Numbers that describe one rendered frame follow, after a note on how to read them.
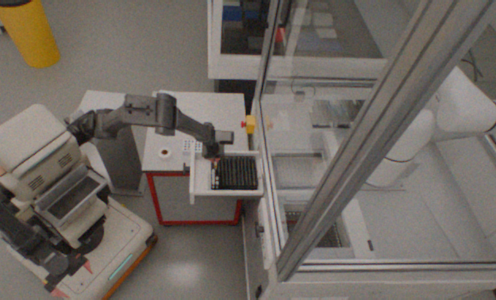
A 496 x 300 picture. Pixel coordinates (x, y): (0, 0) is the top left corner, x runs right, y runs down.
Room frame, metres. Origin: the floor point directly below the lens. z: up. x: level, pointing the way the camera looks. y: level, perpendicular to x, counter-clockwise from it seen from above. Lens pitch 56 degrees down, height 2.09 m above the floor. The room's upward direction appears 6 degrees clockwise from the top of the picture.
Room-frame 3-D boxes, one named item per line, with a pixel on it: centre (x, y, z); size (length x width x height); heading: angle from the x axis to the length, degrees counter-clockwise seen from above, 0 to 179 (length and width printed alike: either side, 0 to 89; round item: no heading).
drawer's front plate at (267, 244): (0.59, -0.20, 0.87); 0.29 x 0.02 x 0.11; 7
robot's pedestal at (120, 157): (1.35, 0.77, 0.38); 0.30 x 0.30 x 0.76; 1
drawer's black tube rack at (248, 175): (0.89, -0.04, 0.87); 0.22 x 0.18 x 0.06; 97
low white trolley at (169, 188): (1.27, 0.19, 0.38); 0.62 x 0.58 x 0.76; 7
